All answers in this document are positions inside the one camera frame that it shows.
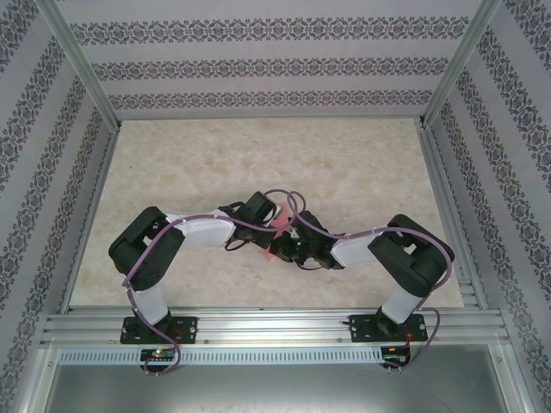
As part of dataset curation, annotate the pink paper sheet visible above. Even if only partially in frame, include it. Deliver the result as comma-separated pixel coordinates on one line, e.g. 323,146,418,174
263,200,299,264

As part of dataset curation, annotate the grey sheet metal tray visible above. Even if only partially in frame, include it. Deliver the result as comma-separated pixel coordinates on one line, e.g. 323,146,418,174
36,346,531,413

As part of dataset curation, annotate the small dark circuit board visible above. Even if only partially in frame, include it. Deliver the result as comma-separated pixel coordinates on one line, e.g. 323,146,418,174
384,346,410,365

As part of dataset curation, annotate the circuit board with green light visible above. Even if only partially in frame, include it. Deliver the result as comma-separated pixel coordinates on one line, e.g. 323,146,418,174
140,348,176,362

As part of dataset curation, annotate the thin black right gripper cable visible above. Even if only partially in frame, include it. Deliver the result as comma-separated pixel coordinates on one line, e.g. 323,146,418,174
296,257,328,273

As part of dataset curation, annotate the aluminium mounting rail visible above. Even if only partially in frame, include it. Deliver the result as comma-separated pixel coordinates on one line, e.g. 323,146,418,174
40,305,511,348

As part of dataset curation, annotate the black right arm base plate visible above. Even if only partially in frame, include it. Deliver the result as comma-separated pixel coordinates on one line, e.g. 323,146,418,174
350,312,430,344

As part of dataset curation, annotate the slotted grey cable duct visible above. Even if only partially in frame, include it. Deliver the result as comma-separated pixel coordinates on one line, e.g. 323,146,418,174
58,347,385,365

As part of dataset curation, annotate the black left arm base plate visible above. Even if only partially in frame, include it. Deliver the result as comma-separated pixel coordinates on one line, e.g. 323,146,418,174
120,316,199,345

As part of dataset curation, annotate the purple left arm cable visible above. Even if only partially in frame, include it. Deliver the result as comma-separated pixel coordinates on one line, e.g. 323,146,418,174
122,188,288,378

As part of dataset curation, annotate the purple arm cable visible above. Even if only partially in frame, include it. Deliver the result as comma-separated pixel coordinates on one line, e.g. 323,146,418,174
286,190,454,373
122,188,288,378

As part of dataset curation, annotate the aluminium side rail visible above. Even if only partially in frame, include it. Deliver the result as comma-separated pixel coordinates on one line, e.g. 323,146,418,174
58,126,124,315
416,122,492,311

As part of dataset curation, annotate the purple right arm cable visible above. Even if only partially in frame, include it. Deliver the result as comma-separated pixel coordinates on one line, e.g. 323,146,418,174
286,190,454,373

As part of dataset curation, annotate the aluminium frame post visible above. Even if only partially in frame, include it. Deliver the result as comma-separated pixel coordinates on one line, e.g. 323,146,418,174
33,0,123,130
418,0,504,128

